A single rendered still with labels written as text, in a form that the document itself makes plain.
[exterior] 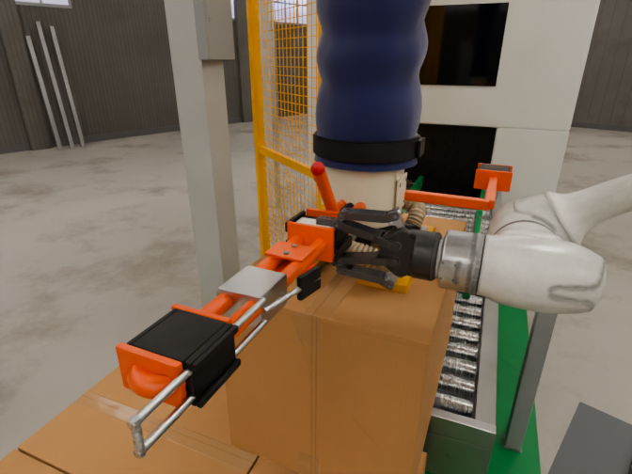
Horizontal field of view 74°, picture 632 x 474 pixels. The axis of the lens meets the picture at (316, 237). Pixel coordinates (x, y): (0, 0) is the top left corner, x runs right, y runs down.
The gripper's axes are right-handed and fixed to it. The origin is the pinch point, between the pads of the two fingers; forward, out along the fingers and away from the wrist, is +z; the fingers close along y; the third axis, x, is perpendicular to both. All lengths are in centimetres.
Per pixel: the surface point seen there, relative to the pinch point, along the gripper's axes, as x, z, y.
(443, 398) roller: 43, -23, 65
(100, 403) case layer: 2, 69, 66
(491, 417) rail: 36, -36, 60
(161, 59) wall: 673, 624, -24
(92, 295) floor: 107, 208, 120
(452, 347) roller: 69, -24, 66
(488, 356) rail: 61, -35, 60
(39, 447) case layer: -15, 72, 66
